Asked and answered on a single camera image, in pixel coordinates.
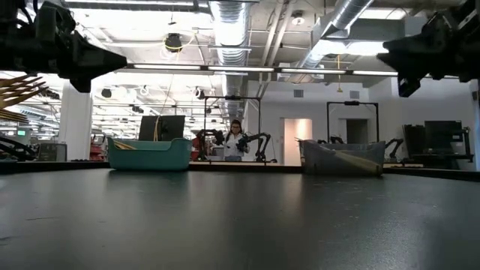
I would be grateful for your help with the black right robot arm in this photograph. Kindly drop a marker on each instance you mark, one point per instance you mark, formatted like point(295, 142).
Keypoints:
point(470, 56)

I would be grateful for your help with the black overhead camera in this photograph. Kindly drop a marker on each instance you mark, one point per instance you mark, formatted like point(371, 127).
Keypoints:
point(173, 42)

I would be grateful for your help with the silver ceiling duct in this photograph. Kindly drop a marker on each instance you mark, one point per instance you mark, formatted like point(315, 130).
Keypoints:
point(337, 22)
point(230, 37)

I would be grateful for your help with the person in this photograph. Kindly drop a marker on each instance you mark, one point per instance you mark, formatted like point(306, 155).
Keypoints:
point(236, 146)

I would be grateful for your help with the grey wall vent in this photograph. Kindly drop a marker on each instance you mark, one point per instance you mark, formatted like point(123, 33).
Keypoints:
point(354, 94)
point(298, 93)

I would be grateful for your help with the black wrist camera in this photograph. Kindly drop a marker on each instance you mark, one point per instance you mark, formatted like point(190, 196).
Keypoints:
point(442, 24)
point(56, 17)

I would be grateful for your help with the black desk with monitors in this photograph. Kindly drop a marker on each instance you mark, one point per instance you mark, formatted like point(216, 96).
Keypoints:
point(438, 138)

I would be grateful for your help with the green exit sign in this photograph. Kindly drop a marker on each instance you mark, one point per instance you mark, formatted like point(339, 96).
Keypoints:
point(21, 132)

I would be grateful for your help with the gold spoon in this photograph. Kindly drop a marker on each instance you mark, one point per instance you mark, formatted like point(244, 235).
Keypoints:
point(119, 147)
point(125, 144)

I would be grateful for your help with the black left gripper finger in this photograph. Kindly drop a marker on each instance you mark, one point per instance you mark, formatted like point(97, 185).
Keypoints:
point(97, 60)

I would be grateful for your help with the black aluminium table frame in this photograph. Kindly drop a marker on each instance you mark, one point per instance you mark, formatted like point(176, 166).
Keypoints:
point(243, 167)

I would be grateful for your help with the red cart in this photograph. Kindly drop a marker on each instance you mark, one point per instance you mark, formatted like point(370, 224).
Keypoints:
point(98, 150)

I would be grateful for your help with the white LED light bar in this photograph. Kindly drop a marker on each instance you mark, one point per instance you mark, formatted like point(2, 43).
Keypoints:
point(313, 71)
point(375, 72)
point(167, 67)
point(240, 69)

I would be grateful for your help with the grey box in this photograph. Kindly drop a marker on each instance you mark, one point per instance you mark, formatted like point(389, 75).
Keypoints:
point(52, 152)

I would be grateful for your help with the teal plastic bin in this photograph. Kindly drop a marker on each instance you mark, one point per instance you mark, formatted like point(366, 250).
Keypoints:
point(150, 159)

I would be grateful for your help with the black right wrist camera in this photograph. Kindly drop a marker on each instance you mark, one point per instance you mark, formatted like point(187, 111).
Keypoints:
point(442, 24)

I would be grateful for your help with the white column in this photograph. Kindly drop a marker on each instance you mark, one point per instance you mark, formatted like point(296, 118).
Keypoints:
point(75, 120)

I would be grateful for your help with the black monitor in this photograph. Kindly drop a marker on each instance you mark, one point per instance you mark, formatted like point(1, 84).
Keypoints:
point(165, 127)

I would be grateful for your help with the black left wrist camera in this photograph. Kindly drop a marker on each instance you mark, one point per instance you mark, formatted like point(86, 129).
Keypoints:
point(56, 17)

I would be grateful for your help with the black station frame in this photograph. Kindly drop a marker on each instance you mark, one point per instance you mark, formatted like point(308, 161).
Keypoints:
point(352, 102)
point(232, 97)

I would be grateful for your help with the gold fork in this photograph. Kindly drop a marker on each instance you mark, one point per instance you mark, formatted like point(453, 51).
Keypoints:
point(9, 115)
point(15, 100)

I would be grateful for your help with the grey plastic bin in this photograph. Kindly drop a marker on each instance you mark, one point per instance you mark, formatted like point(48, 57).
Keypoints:
point(322, 165)

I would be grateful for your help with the black background robot arm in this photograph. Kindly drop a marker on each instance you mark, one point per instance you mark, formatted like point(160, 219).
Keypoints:
point(394, 146)
point(210, 137)
point(258, 140)

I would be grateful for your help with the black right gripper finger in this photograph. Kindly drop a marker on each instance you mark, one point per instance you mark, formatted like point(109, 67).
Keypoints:
point(408, 58)

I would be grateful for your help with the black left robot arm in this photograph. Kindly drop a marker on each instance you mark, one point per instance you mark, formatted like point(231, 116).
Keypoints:
point(15, 45)

